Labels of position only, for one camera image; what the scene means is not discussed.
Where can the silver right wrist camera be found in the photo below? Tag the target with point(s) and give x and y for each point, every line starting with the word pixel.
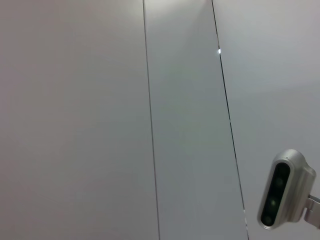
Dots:
pixel 297 180

